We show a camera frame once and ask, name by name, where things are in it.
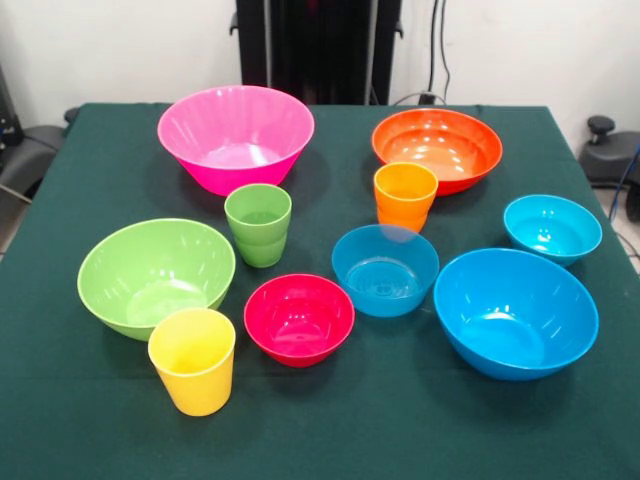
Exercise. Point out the green cup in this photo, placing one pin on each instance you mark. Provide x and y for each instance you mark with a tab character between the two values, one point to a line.
257	245

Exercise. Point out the ribbed blue bowl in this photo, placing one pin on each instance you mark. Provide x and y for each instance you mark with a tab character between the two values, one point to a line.
385	282

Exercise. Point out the small red bowl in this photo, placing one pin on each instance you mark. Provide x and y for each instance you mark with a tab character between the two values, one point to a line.
300	320

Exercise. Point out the orange cup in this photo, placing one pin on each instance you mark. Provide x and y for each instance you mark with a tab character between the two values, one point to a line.
405	200

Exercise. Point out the large pink bowl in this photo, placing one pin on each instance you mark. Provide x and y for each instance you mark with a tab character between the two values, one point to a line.
235	165

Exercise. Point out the orange-red bowl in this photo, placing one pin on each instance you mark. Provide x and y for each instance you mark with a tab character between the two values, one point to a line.
450	150

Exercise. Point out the green bowl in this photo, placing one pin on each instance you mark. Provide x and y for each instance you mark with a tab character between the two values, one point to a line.
150	270

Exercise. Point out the dark green table cloth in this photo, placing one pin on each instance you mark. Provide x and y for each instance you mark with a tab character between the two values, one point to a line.
320	425

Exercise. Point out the yellow cup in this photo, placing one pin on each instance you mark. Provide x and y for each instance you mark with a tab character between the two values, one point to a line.
192	380

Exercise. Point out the large blue bowl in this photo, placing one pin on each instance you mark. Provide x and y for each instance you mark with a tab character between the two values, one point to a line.
515	320

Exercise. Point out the small turquoise bowl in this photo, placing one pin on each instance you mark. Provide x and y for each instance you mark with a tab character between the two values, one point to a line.
552	230

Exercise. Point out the dark equipment box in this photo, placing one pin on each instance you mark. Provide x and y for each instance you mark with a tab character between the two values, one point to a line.
7	115

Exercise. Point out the black pedestal foot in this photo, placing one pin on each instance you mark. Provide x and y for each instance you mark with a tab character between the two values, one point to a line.
610	155
35	150

